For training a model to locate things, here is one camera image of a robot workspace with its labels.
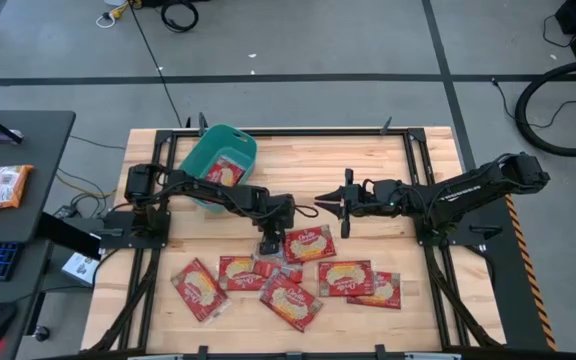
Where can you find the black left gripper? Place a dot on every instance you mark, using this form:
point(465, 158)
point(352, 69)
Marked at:
point(278, 215)

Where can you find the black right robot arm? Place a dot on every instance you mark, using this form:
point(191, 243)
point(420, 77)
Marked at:
point(468, 192)

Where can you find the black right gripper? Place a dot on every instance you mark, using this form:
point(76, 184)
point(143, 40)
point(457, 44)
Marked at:
point(383, 197)

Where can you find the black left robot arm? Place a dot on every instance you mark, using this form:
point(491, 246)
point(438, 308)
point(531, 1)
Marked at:
point(208, 192)

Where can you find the black desk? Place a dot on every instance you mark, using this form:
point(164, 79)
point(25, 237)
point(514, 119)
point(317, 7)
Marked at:
point(43, 150)

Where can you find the black aluminium table frame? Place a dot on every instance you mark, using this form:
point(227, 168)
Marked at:
point(293, 132)

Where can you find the orange snack bag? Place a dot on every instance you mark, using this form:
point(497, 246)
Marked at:
point(5, 187)

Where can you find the teal plastic basket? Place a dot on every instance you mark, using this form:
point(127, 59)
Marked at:
point(203, 160)

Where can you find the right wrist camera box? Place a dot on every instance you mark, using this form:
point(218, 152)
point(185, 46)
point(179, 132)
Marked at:
point(363, 200)

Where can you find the red popcorn bag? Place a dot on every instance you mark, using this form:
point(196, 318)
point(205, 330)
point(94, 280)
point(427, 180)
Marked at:
point(240, 274)
point(225, 175)
point(199, 292)
point(290, 302)
point(288, 272)
point(345, 277)
point(385, 292)
point(310, 245)

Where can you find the black caster wheel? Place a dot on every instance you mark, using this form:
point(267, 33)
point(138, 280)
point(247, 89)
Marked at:
point(42, 334)

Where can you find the black hazard-striped base plate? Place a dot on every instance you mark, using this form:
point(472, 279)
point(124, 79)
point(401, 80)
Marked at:
point(508, 280)

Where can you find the black controller box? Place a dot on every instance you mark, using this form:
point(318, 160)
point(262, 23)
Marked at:
point(68, 235)

